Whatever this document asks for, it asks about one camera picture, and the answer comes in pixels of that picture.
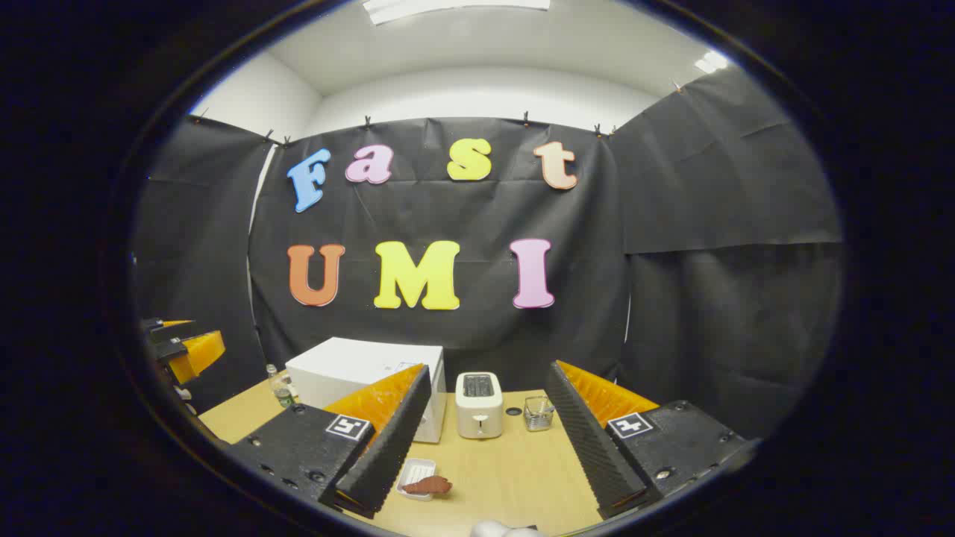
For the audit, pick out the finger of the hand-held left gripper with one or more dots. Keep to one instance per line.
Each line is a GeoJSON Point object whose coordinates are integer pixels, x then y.
{"type": "Point", "coordinates": [175, 331]}
{"type": "Point", "coordinates": [198, 354]}

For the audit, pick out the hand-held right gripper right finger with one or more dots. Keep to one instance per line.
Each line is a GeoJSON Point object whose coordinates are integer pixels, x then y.
{"type": "Point", "coordinates": [589, 447]}

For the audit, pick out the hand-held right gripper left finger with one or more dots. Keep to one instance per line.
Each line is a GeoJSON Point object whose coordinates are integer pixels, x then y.
{"type": "Point", "coordinates": [395, 440]}

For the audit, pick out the brown meat piece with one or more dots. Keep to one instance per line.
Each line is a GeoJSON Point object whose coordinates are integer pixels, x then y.
{"type": "Point", "coordinates": [429, 485]}

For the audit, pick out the white microwave oven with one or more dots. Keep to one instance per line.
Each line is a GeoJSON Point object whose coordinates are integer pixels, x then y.
{"type": "Point", "coordinates": [351, 365]}

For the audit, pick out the white rectangular tray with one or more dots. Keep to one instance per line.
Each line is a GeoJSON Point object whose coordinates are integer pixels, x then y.
{"type": "Point", "coordinates": [416, 468]}

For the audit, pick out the white toaster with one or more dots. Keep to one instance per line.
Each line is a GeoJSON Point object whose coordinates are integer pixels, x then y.
{"type": "Point", "coordinates": [479, 418]}

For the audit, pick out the clear plastic water bottle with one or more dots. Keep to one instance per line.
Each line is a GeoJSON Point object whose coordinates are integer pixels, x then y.
{"type": "Point", "coordinates": [282, 391]}

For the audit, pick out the black backdrop cloth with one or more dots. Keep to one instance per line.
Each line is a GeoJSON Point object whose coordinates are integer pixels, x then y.
{"type": "Point", "coordinates": [462, 216]}

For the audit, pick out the ceiling light panel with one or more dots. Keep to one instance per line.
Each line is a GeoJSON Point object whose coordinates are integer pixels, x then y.
{"type": "Point", "coordinates": [710, 62]}

